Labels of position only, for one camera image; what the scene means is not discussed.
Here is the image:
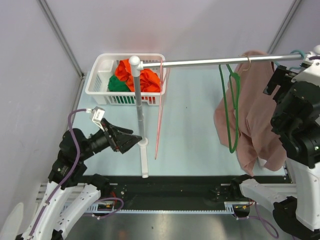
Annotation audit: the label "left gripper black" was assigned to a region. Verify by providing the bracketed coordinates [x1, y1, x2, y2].
[78, 117, 142, 161]

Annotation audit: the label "green plastic hanger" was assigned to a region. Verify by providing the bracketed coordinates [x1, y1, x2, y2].
[218, 63, 241, 154]

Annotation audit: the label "green t shirt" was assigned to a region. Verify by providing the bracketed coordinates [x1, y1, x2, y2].
[108, 75, 131, 92]

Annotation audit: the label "orange t shirt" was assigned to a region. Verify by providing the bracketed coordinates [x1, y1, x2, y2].
[115, 59, 161, 93]

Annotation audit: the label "pink wire hanger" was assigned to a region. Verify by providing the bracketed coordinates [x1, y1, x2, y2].
[154, 60, 171, 160]

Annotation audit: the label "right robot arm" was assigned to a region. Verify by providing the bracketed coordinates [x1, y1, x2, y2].
[223, 56, 320, 240]

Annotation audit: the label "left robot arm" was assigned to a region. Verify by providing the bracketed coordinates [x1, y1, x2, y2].
[16, 118, 142, 240]

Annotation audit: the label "teal plastic hanger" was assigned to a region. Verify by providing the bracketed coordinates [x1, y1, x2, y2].
[273, 49, 306, 75]

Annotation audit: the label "pink t shirt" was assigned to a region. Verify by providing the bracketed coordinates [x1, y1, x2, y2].
[213, 61, 287, 176]

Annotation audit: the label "white plastic basket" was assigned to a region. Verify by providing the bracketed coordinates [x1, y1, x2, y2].
[85, 53, 166, 106]

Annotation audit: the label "silver clothes rack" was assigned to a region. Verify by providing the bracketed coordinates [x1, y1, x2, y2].
[129, 50, 319, 178]

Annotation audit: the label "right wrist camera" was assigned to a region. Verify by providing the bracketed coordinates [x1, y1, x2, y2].
[292, 45, 320, 86]

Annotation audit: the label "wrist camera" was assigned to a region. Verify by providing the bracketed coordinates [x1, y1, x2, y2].
[292, 45, 320, 86]
[85, 106, 105, 130]

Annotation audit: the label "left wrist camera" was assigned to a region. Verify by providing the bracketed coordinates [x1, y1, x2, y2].
[85, 106, 105, 130]

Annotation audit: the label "gold wire hanger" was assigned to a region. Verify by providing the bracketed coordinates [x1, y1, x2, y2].
[238, 54, 251, 73]

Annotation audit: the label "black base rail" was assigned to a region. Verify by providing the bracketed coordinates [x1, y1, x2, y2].
[82, 175, 296, 208]

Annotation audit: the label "white cable duct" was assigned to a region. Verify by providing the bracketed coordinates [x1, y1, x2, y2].
[62, 201, 251, 215]

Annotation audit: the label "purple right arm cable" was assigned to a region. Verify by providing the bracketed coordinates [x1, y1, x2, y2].
[254, 202, 280, 238]

